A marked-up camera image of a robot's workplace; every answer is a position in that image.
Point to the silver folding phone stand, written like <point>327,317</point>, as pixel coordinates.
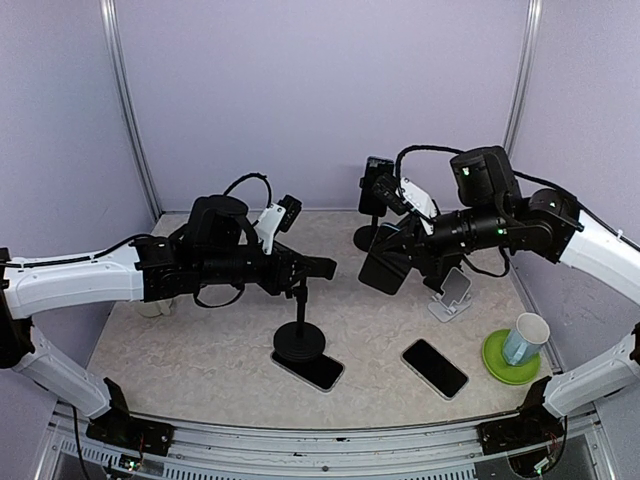
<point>454,297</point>

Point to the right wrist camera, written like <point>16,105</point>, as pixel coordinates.
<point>403,196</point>

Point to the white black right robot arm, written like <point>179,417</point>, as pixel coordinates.
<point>551,223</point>

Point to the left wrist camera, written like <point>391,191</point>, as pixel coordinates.
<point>277,217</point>

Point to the aluminium frame post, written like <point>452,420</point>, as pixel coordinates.
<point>110,23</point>
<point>525,68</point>

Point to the left aluminium frame post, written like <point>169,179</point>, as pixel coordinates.
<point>110,23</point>

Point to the right aluminium frame post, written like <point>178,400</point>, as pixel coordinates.
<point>525,68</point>

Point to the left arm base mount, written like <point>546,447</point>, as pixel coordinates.
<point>132,433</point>

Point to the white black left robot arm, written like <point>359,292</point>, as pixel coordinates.
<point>218,245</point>

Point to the light blue cup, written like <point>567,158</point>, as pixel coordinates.
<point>530,334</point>

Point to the black round-base phone stand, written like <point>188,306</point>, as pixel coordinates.
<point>364,235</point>

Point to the white-edged black phone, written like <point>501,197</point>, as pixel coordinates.
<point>435,369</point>

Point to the black folding phone stand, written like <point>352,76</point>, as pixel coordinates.
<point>434,281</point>

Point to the blue-edged black phone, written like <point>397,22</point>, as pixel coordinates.
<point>369,203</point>

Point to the white mug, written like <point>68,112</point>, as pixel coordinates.
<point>155,308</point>

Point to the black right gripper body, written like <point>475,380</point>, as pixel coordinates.
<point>431,257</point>

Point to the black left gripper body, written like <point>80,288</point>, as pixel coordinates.
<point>273,281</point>

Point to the aluminium front rail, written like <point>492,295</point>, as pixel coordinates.
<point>198,450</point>

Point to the clear-case black phone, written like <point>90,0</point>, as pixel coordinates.
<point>321,373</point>

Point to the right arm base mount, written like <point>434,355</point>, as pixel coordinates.
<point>517,432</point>

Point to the teal-edged black phone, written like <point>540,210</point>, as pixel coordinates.
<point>384,276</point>

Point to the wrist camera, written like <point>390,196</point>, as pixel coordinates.
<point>403,196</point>
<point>277,217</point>

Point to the green plate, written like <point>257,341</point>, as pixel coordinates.
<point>497,366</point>

